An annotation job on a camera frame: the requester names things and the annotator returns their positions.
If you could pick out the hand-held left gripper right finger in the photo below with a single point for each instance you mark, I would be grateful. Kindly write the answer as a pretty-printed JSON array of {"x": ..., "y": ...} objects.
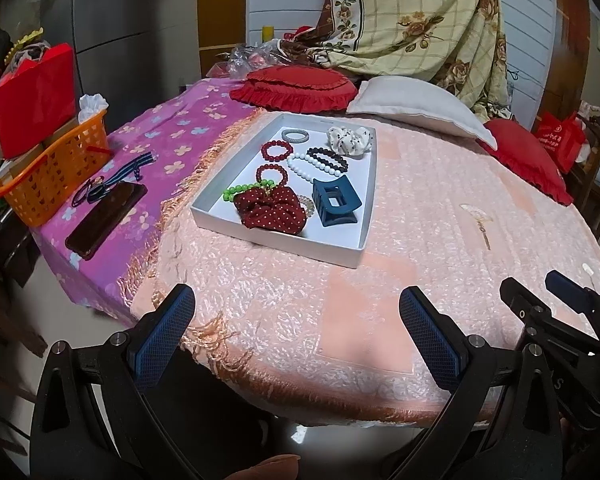
[{"x": 430, "y": 340}]

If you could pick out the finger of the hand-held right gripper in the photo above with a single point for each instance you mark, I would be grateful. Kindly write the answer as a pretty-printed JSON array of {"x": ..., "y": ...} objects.
[
  {"x": 567, "y": 287},
  {"x": 525, "y": 305}
]

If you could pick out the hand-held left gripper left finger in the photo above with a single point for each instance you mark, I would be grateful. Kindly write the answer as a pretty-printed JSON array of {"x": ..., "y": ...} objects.
[{"x": 162, "y": 335}]

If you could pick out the white shallow box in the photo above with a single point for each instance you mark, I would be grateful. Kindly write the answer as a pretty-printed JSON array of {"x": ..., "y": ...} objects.
[{"x": 347, "y": 240}]

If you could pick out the person's left hand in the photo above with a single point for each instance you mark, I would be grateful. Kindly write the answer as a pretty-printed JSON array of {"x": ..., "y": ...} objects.
[{"x": 265, "y": 467}]

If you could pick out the pink textured blanket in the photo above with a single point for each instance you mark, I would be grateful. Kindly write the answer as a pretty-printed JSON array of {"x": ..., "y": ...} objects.
[{"x": 420, "y": 260}]

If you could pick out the translucent fan-shaped hairpin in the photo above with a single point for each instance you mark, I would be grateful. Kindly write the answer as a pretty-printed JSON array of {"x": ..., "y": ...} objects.
[{"x": 477, "y": 215}]

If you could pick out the wooden chair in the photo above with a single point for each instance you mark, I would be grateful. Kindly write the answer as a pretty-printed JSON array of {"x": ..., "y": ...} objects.
[{"x": 597, "y": 180}]

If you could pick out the black smartphone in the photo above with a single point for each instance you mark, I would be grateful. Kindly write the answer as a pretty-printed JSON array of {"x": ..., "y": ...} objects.
[{"x": 105, "y": 220}]

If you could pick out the red ruffled cushion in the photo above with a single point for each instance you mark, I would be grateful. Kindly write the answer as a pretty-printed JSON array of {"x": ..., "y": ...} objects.
[
  {"x": 530, "y": 160},
  {"x": 295, "y": 87}
]

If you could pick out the red shopping bag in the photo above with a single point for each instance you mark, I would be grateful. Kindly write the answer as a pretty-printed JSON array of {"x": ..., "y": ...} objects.
[{"x": 560, "y": 135}]

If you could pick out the dark red dotted scrunchie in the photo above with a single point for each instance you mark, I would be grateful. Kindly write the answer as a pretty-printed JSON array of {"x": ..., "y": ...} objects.
[{"x": 270, "y": 212}]

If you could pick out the blue hair claw clip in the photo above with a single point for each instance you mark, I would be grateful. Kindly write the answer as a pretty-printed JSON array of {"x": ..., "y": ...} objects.
[{"x": 325, "y": 195}]

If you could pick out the orange plastic basket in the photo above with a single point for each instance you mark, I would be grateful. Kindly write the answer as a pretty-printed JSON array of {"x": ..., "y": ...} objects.
[{"x": 50, "y": 180}]

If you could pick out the purple floral bedsheet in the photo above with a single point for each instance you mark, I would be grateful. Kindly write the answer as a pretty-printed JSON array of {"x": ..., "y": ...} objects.
[{"x": 180, "y": 130}]

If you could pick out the white cherry print scrunchie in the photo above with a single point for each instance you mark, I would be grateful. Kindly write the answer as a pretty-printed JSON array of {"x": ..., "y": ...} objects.
[{"x": 347, "y": 141}]

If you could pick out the white pillow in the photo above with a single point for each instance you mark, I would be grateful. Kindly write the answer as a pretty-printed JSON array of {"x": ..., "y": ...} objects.
[{"x": 420, "y": 105}]

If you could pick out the white plastic bag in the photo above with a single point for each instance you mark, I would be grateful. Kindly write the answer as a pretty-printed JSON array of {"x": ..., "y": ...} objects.
[{"x": 92, "y": 105}]

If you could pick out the red box in basket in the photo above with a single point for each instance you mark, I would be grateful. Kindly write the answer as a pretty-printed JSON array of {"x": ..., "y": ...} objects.
[{"x": 35, "y": 100}]

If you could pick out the clear plastic bag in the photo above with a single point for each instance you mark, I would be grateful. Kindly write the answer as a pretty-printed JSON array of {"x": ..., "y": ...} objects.
[{"x": 250, "y": 60}]

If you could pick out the floral checked quilt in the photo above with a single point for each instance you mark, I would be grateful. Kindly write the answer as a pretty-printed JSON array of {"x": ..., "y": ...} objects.
[{"x": 420, "y": 20}]

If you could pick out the grey metal cabinet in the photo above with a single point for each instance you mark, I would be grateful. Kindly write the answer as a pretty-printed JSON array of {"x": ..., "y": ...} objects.
[{"x": 120, "y": 20}]

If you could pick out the small yellow box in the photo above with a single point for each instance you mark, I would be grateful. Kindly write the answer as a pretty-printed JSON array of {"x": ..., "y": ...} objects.
[{"x": 267, "y": 33}]

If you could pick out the brown wooden door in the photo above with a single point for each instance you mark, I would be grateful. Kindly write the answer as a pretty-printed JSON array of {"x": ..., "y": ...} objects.
[{"x": 222, "y": 10}]

